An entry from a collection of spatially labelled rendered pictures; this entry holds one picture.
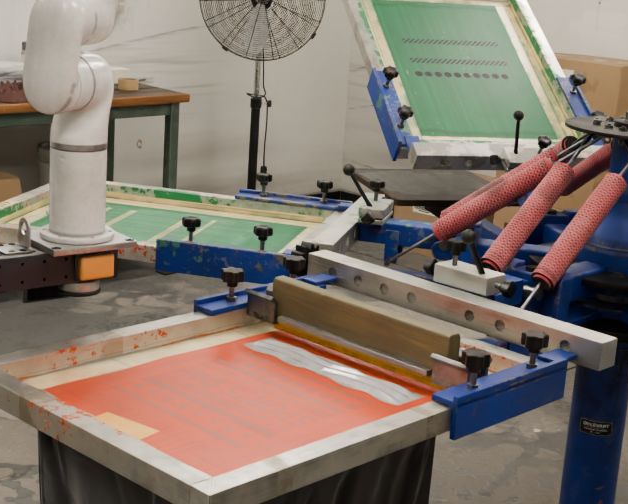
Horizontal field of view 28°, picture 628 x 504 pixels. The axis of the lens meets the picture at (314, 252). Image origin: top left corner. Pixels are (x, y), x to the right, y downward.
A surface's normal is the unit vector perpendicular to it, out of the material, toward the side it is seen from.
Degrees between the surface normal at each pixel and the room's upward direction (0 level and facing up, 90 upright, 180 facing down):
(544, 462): 0
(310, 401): 0
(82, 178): 90
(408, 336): 90
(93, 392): 0
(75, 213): 90
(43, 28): 89
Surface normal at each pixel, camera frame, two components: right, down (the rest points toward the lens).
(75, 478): -0.84, 0.18
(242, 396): 0.07, -0.97
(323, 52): 0.72, 0.22
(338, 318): -0.69, 0.14
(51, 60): -0.23, 0.24
